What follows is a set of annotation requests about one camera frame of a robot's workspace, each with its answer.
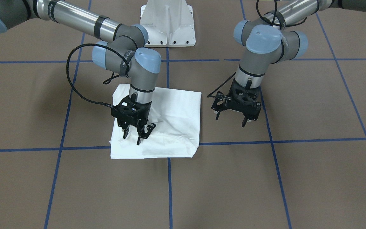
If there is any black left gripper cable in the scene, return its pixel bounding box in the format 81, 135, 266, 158
207, 0, 307, 99

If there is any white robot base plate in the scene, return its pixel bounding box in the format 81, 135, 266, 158
140, 0, 196, 47

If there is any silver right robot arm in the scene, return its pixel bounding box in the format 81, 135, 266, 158
0, 0, 161, 145

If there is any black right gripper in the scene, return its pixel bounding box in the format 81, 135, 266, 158
111, 95, 156, 145

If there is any white long-sleeve printed shirt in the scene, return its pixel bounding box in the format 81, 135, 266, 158
110, 87, 201, 159

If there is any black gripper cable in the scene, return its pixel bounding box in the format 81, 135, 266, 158
66, 43, 129, 110
207, 0, 307, 99

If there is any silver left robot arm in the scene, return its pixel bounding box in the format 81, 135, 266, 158
208, 0, 366, 127

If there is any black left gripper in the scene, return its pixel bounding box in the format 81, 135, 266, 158
211, 79, 261, 128

